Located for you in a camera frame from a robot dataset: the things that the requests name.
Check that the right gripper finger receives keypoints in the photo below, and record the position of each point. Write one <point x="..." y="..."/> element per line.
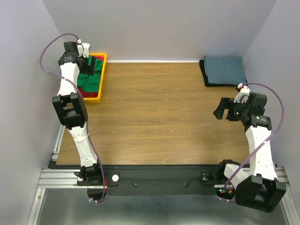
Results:
<point x="225" y="103"/>
<point x="219" y="112"/>

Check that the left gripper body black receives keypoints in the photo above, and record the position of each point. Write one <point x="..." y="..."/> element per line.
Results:
<point x="88" y="64"/>

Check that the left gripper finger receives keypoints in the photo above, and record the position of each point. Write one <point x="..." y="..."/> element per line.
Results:
<point x="92" y="62"/>
<point x="87" y="70"/>

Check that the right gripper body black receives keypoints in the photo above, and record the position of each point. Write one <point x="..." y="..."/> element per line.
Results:
<point x="230" y="108"/>

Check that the green t shirt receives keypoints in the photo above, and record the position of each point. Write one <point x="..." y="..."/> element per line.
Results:
<point x="91" y="83"/>

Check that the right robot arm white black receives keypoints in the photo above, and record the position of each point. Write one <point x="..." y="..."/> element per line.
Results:
<point x="260" y="189"/>

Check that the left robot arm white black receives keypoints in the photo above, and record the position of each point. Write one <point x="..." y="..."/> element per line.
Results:
<point x="72" y="113"/>

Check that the pink t shirt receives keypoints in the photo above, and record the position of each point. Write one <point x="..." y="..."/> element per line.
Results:
<point x="100" y="58"/>

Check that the dark red t shirt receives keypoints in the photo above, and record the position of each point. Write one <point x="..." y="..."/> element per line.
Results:
<point x="87" y="94"/>

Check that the folded blue grey t shirt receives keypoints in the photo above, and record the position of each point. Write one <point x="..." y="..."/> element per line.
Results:
<point x="225" y="70"/>

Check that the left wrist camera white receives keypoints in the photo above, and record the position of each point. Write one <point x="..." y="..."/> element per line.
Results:
<point x="83" y="49"/>

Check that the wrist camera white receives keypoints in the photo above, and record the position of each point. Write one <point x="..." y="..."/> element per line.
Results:
<point x="243" y="92"/>
<point x="83" y="49"/>

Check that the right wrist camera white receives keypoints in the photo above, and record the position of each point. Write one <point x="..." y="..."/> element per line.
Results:
<point x="243" y="92"/>

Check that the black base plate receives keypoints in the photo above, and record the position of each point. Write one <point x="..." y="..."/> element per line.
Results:
<point x="125" y="180"/>

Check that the aluminium rail frame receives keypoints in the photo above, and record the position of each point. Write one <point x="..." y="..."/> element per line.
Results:
<point x="61" y="200"/>

